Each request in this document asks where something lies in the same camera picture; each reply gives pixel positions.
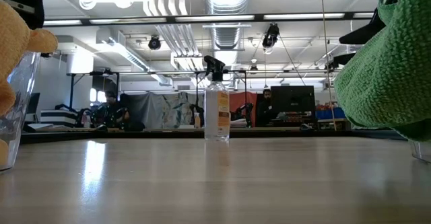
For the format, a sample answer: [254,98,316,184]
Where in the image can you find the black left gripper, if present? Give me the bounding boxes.
[4,0,46,30]

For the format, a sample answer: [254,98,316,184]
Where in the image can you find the orange microfiber towel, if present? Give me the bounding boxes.
[0,138,10,167]
[0,0,59,117]

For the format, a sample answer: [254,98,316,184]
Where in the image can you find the blue storage bins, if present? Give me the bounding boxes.
[315,106,347,120]

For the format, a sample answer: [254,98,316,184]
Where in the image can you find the black computer monitor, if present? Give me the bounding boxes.
[269,85,317,118]

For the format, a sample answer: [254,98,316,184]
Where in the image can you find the clear plastic basket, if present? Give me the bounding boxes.
[0,50,42,174]
[409,140,431,164]

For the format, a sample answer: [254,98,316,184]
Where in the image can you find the black background rack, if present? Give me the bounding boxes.
[66,69,121,111]

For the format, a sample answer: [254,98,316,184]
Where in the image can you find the black background screen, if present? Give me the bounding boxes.
[26,91,41,116]

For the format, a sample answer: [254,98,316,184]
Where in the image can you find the person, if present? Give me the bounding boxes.
[96,89,131,131]
[255,88,274,128]

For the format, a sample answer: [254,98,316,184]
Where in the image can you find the red curtain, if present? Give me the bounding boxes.
[229,91,259,126]

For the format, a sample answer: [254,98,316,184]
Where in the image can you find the clear spray bottle orange label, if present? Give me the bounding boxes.
[203,54,232,142]

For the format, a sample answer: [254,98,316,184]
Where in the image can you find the grey patterned curtain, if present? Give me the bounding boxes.
[119,91,205,129]

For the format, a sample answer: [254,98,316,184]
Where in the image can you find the thin tan hanging cord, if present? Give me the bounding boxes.
[318,0,337,131]

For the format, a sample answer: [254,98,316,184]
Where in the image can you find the black hanging camera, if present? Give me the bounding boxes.
[261,22,281,49]

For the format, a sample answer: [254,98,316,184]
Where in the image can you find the black aluminium rig frame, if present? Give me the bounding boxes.
[20,128,408,145]

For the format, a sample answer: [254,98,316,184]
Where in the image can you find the silver ventilation duct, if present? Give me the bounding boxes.
[203,0,253,50]

